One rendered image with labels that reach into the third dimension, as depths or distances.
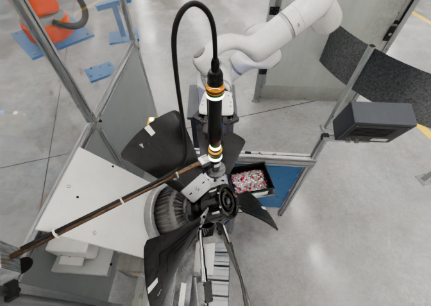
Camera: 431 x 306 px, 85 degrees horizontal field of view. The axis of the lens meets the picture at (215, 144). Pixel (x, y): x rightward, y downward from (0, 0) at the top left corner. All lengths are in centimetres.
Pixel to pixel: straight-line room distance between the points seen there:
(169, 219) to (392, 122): 98
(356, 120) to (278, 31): 56
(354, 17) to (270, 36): 189
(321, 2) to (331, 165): 193
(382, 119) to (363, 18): 158
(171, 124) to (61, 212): 39
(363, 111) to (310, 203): 126
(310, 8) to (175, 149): 58
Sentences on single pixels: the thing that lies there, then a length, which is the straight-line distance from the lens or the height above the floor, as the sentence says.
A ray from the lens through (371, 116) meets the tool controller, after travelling 121.
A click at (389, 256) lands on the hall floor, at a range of 241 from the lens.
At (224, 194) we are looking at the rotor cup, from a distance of 81.
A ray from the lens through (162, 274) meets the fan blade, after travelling 66.
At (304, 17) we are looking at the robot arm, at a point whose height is 164.
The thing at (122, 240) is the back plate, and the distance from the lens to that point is 87.
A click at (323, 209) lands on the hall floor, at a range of 232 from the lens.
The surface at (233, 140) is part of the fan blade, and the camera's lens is 101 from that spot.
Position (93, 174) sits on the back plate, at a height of 130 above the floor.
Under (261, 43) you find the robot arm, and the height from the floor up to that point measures 157.
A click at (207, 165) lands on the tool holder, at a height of 134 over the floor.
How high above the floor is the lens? 197
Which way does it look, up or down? 53 degrees down
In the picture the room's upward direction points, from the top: straight up
